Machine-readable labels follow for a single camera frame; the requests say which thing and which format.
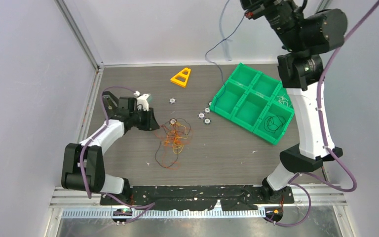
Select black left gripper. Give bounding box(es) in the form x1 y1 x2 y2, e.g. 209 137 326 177
130 107 159 131

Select blue wire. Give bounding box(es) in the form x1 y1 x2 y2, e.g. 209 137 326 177
205 0 246 109

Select coloured wire bundle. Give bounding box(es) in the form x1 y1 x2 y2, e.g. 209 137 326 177
153 118 193 171

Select white wire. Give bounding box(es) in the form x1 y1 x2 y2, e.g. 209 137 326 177
276 94 292 107

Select black wire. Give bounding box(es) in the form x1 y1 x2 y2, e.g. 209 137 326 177
263 114 287 134

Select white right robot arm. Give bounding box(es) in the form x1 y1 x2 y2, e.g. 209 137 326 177
241 0 347 203

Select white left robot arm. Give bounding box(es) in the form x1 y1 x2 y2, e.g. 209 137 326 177
61 92 160 204

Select brown round token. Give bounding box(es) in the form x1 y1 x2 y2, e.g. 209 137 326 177
169 118 177 125

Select yellow triangular plastic piece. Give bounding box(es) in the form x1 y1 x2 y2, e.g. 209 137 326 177
170 67 191 88

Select green compartment bin tray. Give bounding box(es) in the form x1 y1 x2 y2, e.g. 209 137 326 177
210 63 295 145

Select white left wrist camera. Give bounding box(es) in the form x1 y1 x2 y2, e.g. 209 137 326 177
133 91 152 111

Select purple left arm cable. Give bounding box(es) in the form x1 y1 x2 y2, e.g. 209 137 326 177
79 86 157 224

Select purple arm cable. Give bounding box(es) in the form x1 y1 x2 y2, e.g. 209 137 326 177
79 86 157 224
263 0 379 229

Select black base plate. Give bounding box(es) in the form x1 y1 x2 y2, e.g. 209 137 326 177
115 184 294 211

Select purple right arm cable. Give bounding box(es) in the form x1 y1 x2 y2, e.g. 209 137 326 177
263 0 379 229

